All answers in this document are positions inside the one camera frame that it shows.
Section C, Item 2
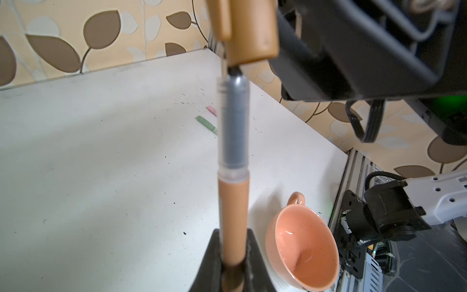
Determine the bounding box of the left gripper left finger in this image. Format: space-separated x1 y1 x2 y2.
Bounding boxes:
189 229 222 292

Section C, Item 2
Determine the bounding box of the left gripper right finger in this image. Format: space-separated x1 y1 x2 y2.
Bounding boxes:
243 229 276 292

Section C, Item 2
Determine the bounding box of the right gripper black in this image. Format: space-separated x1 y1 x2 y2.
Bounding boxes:
269 1 467 102

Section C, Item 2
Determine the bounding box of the orange pen cap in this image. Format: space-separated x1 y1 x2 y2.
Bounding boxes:
207 0 280 67

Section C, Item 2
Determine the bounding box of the orange pen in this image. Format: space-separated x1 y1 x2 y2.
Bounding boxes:
218 66 250 292

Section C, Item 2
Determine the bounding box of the pink pen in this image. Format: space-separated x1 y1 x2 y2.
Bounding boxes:
206 105 217 116

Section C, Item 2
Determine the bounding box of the green pen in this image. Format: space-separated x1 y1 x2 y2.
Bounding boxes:
196 116 218 135

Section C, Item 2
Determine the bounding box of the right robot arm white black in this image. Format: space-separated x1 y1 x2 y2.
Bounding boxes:
270 1 467 248

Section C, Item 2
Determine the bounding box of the peach ceramic mug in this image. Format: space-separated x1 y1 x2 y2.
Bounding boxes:
265 192 339 292

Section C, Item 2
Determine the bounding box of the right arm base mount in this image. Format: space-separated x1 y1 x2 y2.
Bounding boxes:
334 190 370 280

